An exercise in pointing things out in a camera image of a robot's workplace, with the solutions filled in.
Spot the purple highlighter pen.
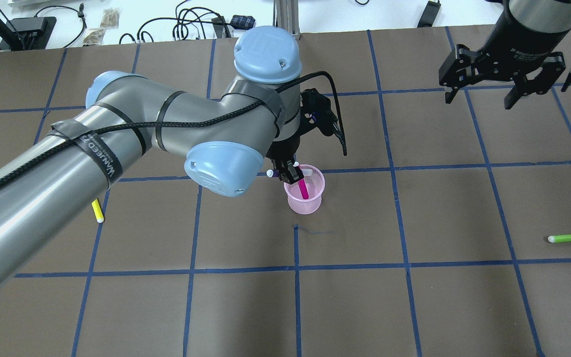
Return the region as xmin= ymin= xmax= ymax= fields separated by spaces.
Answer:
xmin=266 ymin=168 xmax=313 ymax=179

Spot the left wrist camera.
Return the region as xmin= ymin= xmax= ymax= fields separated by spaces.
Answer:
xmin=297 ymin=89 xmax=343 ymax=138

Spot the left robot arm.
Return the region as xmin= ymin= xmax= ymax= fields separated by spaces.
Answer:
xmin=0 ymin=26 xmax=302 ymax=287

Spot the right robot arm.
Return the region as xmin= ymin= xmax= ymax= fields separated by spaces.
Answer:
xmin=438 ymin=0 xmax=571 ymax=110

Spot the pink mesh cup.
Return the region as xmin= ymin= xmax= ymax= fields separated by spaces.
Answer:
xmin=283 ymin=164 xmax=326 ymax=215

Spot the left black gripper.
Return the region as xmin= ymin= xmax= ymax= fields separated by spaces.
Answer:
xmin=266 ymin=135 xmax=304 ymax=184

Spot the blue checkered pouch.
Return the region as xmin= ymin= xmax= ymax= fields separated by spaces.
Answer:
xmin=229 ymin=14 xmax=256 ymax=30

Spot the aluminium frame post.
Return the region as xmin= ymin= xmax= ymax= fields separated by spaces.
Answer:
xmin=273 ymin=0 xmax=301 ymax=40

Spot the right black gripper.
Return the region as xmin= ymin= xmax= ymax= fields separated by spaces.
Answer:
xmin=438 ymin=20 xmax=566 ymax=110

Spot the black device box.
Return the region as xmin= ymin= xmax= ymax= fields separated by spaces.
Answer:
xmin=6 ymin=16 xmax=57 ymax=50

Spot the pink highlighter pen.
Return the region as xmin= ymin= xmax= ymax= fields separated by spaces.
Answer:
xmin=297 ymin=178 xmax=310 ymax=200

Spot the black laptop charger brick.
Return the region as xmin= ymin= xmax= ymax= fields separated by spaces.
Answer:
xmin=416 ymin=0 xmax=441 ymax=28

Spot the yellow highlighter pen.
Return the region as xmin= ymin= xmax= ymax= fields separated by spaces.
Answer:
xmin=91 ymin=199 xmax=105 ymax=224

